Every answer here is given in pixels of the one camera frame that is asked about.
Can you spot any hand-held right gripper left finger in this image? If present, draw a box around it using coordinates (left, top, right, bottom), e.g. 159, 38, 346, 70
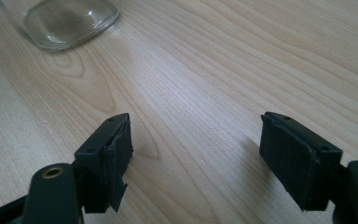
73, 112, 134, 215

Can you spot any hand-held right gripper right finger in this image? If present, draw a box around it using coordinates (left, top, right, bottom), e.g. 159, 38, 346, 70
258, 111, 344, 213

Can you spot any clear glass jar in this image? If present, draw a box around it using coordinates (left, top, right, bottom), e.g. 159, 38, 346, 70
0, 0, 121, 51

